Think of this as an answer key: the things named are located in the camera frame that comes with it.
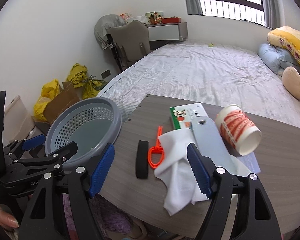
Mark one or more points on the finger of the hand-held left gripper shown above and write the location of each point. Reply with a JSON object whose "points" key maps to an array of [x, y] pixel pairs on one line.
{"points": [[65, 152], [34, 141]]}

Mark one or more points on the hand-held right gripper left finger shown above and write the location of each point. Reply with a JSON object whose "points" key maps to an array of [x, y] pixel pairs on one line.
{"points": [[102, 170]]}

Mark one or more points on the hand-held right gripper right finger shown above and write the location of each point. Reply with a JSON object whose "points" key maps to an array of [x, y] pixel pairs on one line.
{"points": [[198, 172]]}

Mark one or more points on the white cloth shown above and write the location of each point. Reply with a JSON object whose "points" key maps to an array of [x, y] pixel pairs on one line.
{"points": [[175, 160]]}

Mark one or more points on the grey perforated plastic basket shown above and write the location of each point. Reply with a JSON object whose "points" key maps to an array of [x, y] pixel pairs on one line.
{"points": [[90, 130]]}

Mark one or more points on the lavender cardboard box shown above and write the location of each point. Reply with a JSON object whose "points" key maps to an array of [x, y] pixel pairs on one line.
{"points": [[210, 140]]}

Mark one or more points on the green and white medicine box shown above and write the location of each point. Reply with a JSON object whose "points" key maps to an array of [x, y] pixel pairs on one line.
{"points": [[187, 113]]}

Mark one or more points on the person's left hand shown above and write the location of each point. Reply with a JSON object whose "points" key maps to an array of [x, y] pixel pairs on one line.
{"points": [[8, 218]]}

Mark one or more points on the white storage bin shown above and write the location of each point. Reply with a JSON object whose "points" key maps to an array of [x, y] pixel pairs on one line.
{"points": [[17, 120]]}

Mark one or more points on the black band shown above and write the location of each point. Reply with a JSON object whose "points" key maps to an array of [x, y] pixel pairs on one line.
{"points": [[142, 160]]}

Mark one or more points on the purple fuzzy mat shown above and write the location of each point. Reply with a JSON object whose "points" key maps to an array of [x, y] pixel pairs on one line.
{"points": [[110, 217]]}

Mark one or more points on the brown cardboard box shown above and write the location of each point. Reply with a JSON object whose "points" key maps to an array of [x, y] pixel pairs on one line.
{"points": [[62, 100]]}

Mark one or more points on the yellow plastic bag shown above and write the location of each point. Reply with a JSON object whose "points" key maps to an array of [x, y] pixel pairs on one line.
{"points": [[48, 92]]}

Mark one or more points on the orange plastic clip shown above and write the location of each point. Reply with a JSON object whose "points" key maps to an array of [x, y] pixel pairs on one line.
{"points": [[159, 132]]}

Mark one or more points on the orange patterned paper cup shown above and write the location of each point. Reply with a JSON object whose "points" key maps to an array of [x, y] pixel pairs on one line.
{"points": [[236, 127]]}

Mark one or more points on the yellow bag with ribbon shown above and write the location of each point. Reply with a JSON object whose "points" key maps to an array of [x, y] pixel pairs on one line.
{"points": [[77, 75]]}

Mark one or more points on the bed with white sheet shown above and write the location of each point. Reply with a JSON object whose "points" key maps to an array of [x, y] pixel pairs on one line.
{"points": [[202, 75]]}

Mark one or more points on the grey chair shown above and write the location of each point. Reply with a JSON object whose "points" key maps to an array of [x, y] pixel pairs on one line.
{"points": [[130, 40]]}

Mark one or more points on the grey cloth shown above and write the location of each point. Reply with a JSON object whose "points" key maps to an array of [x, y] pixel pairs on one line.
{"points": [[102, 27]]}

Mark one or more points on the beige teddy bear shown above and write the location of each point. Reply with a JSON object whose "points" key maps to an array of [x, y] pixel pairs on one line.
{"points": [[293, 82]]}

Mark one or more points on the light blue pillow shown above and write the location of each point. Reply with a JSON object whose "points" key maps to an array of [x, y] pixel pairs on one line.
{"points": [[272, 55]]}

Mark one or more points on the grey and white desk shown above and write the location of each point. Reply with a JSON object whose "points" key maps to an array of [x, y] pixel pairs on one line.
{"points": [[165, 31]]}

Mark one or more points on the red box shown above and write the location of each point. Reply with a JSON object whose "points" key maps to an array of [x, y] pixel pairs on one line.
{"points": [[171, 20]]}

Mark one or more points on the yellow folded blanket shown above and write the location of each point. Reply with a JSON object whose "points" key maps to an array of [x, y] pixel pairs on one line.
{"points": [[287, 40]]}

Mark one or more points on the printed tin box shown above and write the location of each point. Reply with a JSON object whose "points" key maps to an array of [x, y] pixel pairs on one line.
{"points": [[153, 17]]}

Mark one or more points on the wall socket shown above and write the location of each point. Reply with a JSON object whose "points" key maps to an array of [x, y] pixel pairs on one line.
{"points": [[105, 74]]}

